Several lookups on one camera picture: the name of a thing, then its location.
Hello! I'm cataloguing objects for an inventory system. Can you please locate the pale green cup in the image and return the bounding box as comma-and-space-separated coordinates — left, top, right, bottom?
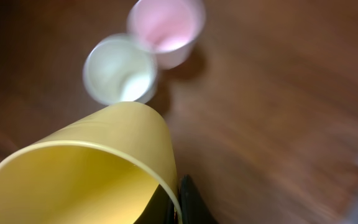
83, 34, 158, 105

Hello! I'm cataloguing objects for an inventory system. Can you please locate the pink cup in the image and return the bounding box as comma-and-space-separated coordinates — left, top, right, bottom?
127, 0, 206, 70

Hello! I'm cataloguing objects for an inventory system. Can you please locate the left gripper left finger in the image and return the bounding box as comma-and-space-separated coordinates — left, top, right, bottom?
134, 185, 176, 224

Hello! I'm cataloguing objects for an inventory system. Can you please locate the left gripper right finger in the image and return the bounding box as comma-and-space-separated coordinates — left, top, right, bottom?
180, 175, 218, 224

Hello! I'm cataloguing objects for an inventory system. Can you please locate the yellow cup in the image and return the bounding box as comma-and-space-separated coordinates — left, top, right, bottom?
0, 102, 181, 223

